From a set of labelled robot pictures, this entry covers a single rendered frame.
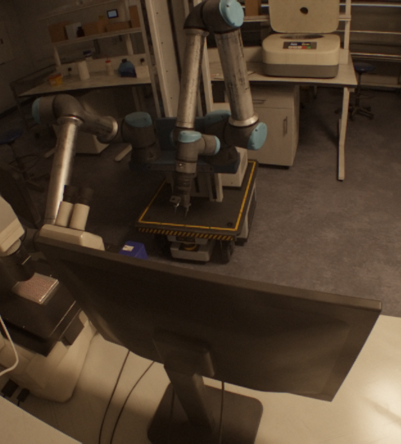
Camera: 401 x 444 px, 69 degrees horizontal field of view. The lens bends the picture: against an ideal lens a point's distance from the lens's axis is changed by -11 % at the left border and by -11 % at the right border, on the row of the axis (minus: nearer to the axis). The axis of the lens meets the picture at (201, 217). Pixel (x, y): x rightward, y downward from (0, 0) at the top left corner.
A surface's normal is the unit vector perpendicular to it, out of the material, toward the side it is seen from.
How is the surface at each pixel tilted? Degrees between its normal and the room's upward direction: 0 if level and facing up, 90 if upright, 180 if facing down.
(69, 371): 49
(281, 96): 90
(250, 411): 0
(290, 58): 90
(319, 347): 94
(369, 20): 82
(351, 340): 94
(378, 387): 0
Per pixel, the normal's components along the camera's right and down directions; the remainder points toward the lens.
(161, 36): -0.26, 0.62
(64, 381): 0.62, -0.44
